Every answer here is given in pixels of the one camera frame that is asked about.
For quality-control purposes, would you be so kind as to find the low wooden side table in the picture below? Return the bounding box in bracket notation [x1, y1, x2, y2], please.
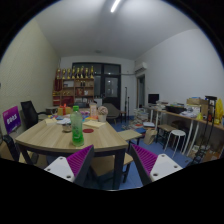
[117, 129, 144, 145]

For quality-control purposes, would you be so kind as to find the brown paper bag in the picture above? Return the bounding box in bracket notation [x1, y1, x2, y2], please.
[143, 129, 158, 145]

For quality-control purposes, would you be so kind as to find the potted pink flower bouquet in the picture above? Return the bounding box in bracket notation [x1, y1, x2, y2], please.
[97, 105, 109, 123]

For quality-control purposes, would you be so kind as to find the small metal cup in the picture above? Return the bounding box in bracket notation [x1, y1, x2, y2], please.
[62, 123, 73, 133]

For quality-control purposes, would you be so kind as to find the green tea drink bottle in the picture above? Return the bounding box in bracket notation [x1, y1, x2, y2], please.
[69, 105, 85, 148]

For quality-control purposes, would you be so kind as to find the small yellow notepad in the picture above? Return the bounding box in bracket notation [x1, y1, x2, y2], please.
[44, 118, 58, 126]

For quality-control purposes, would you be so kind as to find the wooden shelf unit with trophies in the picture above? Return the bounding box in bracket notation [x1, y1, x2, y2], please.
[52, 65, 96, 108]

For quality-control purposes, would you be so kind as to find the wooden square stool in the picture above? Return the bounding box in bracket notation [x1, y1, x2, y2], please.
[156, 124, 178, 144]

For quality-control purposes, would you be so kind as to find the long wooden desk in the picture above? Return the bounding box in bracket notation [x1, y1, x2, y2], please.
[143, 105, 224, 158]

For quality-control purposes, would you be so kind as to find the dark glass double door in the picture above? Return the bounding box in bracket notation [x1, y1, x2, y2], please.
[72, 62, 122, 110]

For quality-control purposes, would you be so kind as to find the white wall air conditioner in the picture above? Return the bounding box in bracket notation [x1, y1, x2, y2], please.
[134, 61, 148, 75]

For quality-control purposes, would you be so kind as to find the yellow gift box red ribbon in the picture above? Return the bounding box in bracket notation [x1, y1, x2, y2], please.
[57, 103, 73, 117]

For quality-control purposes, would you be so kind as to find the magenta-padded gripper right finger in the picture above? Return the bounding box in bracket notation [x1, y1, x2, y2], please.
[130, 143, 184, 187]

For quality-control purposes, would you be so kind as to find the white printed booklet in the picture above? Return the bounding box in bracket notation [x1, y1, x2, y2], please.
[56, 118, 72, 126]

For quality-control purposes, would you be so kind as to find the grey armchair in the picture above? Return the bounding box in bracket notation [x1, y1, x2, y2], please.
[103, 103, 122, 124]

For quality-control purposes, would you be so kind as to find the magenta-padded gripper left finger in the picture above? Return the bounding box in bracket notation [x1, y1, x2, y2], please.
[44, 144, 96, 188]

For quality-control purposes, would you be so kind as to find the purple sign board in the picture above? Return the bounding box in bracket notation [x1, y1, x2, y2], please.
[2, 105, 22, 135]

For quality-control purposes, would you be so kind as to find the ceiling tube light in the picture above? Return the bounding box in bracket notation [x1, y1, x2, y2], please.
[110, 0, 122, 14]

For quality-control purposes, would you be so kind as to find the black office chair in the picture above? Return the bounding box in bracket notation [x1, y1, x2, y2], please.
[20, 100, 48, 130]

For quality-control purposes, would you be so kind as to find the black microphone stand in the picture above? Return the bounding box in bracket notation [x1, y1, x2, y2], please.
[123, 86, 131, 118]

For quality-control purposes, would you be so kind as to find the black computer monitor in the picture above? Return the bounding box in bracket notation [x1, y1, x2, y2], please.
[147, 93, 160, 105]

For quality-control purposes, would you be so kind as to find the white round stool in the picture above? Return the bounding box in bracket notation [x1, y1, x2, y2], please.
[163, 129, 187, 159]

